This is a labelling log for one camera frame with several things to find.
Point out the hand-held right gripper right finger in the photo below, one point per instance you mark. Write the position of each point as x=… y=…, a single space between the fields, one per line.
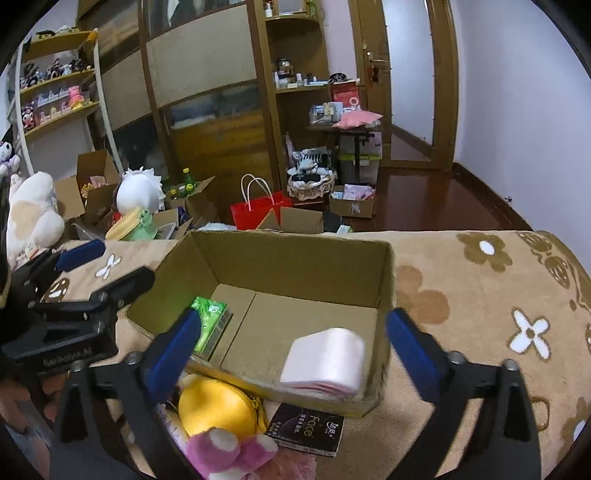
x=415 y=360

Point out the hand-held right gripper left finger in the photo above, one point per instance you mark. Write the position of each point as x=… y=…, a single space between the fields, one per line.
x=173 y=353

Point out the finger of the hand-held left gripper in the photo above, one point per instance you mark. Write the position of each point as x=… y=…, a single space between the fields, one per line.
x=124 y=286
x=81 y=254

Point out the green tissue pack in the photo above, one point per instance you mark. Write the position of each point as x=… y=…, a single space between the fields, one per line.
x=211 y=323

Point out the yellow plush toy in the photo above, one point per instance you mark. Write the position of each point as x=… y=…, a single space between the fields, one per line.
x=214 y=406

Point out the white tissue pack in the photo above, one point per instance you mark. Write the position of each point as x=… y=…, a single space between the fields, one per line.
x=323 y=362

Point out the pink plush toy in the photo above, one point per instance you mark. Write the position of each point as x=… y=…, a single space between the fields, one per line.
x=231 y=454

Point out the cardboard box with yellow print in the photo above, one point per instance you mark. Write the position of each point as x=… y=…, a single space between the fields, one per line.
x=300 y=314

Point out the black tissue pack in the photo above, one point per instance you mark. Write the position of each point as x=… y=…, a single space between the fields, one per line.
x=304 y=429

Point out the green frog plush yellow hat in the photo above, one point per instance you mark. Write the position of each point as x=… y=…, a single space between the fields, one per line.
x=131 y=226

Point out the large white plush bear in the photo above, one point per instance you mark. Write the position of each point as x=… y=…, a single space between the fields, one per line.
x=34 y=217

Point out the beige flower-print blanket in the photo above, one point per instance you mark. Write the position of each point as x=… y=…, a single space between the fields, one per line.
x=475 y=300

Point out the large open cardboard box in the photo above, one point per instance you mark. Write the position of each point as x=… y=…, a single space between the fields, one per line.
x=94 y=170

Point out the white-haired plush doll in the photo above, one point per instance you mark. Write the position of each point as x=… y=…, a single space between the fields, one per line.
x=138 y=189

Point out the person's blue jeans leg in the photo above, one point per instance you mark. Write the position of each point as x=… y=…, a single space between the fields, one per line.
x=25 y=450

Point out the cardboard box with bottles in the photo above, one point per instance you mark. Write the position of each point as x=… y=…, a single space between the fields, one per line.
x=198 y=203

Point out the green glass bottle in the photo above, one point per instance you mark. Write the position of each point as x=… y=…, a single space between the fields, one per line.
x=188 y=180

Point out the black purple plush doll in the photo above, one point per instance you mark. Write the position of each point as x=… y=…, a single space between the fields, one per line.
x=8 y=152

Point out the yellow figurine shelf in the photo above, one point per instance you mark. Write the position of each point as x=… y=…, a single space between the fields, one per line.
x=60 y=115

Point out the red gift bag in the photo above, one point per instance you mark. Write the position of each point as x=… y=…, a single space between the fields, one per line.
x=251 y=212

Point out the pink figure toy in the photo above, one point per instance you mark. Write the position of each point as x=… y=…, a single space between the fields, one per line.
x=76 y=98

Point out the pink fluffy cloth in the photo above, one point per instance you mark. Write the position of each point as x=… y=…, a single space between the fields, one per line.
x=295 y=464

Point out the cardboard box with pink items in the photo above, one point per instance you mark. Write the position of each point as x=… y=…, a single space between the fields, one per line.
x=351 y=205

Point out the small open cardboard box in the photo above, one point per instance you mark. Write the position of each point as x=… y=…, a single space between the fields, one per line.
x=295 y=221

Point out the row of dark figurines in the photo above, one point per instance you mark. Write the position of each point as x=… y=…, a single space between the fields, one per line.
x=55 y=71

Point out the lace-trimmed basket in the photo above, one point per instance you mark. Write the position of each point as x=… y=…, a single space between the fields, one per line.
x=311 y=189

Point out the clear storage bin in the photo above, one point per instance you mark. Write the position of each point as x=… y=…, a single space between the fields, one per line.
x=369 y=159

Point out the small wooden table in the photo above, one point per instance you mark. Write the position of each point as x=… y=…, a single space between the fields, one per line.
x=358 y=152

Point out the wooden wardrobe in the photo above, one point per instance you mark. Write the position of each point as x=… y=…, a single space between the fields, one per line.
x=203 y=69

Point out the black white plush toy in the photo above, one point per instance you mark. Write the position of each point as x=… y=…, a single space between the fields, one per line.
x=309 y=160

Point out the wooden corner shelf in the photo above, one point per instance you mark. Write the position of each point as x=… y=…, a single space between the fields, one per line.
x=272 y=115

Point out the clear plastic organizer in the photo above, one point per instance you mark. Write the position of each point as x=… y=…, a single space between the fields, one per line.
x=325 y=114

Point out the red box with white circle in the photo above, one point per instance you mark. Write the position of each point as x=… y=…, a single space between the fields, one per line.
x=346 y=94

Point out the red door ornament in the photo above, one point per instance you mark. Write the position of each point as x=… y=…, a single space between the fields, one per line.
x=373 y=73

